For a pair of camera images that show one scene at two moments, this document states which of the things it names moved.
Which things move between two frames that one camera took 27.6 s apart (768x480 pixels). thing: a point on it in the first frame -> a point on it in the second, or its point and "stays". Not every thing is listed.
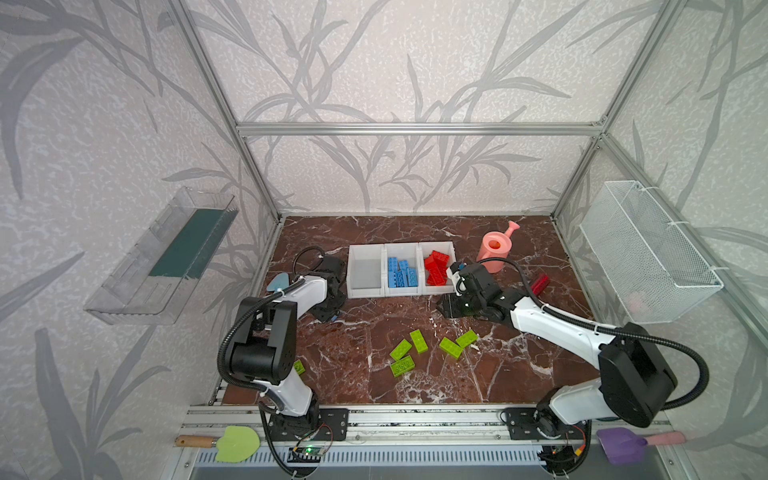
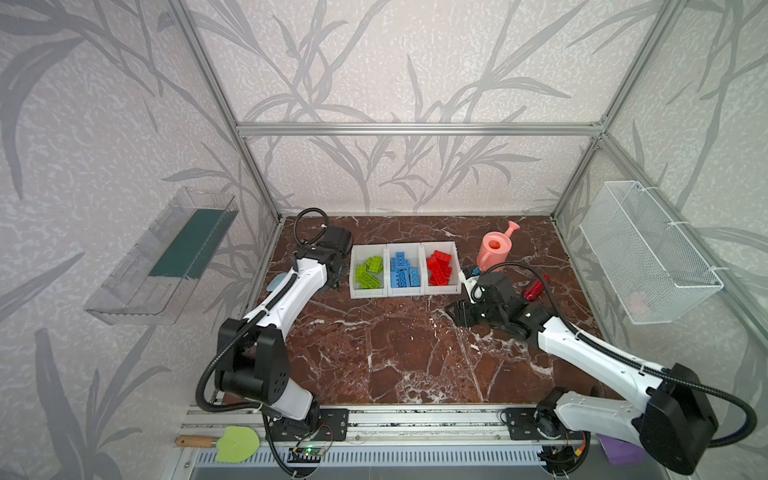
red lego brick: x=437 y=277 stays
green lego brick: x=418 y=341 -> x=375 y=264
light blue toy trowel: x=279 y=281 stays
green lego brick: x=400 y=350 -> x=368 y=282
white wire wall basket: x=656 y=268 stays
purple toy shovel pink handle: x=623 y=446 stays
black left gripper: x=332 y=298 -> x=339 y=241
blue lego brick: x=412 y=277 stays
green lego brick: x=451 y=347 -> x=360 y=271
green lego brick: x=402 y=366 -> x=361 y=270
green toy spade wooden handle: x=236 y=445 stays
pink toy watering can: x=496 y=244 stays
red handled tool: x=540 y=283 stays
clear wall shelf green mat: x=156 y=280 stays
